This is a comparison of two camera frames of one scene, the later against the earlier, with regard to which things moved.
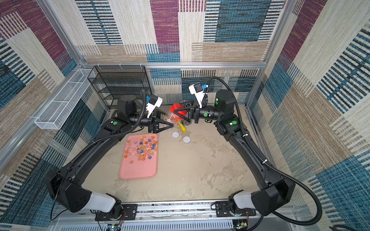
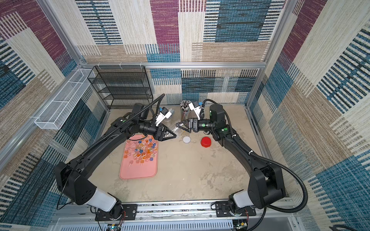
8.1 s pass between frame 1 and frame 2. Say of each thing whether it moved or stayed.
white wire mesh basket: stayed
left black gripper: moved
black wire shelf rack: stayed
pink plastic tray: stayed
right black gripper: moved
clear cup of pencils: stayed
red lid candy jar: moved
